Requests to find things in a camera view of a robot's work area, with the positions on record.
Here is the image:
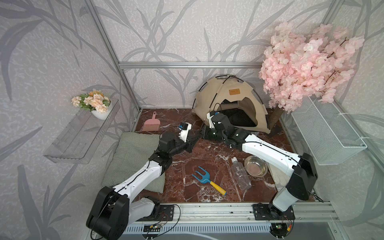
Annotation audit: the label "blue yellow garden fork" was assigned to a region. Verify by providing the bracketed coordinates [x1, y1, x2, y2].
[192, 166, 227, 196]

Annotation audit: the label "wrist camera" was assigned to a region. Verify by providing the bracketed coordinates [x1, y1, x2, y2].
[179, 122, 192, 143]
[207, 111, 219, 129]

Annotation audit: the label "clear plastic bottle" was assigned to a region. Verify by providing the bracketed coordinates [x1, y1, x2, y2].
[232, 157, 252, 192]

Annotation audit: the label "steel bowl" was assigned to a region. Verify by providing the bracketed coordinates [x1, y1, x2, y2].
[244, 156, 268, 178]

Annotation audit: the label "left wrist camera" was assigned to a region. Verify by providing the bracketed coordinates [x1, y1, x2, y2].
[179, 122, 192, 143]

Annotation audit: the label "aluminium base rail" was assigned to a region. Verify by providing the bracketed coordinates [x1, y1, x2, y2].
[86, 201, 340, 225]

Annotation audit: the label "pink small brush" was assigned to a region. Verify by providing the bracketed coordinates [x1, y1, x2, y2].
[142, 112, 161, 132]

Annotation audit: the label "green checked cushion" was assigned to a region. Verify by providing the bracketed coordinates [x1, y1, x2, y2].
[101, 132, 160, 188]

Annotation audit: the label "clear acrylic shelf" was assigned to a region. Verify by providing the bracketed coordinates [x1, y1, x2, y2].
[43, 99, 121, 164]

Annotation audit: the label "bagged white gloves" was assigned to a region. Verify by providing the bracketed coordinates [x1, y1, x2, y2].
[268, 164, 290, 192]

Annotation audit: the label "beige pet tent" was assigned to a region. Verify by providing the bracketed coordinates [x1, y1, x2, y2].
[192, 75, 271, 134]

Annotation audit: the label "white wire basket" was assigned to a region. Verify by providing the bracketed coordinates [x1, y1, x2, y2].
[292, 96, 367, 166]

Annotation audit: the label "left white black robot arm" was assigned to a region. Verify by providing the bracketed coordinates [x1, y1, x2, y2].
[86, 133, 200, 240]

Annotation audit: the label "small potted flowers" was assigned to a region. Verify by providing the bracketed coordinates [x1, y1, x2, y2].
[71, 89, 113, 120]

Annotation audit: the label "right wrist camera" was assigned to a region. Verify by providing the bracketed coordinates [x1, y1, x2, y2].
[207, 111, 219, 129]

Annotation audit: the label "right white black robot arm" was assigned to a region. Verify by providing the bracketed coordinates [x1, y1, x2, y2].
[203, 111, 318, 215]

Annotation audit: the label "pink blossom tree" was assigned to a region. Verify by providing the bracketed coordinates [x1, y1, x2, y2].
[259, 22, 365, 129]

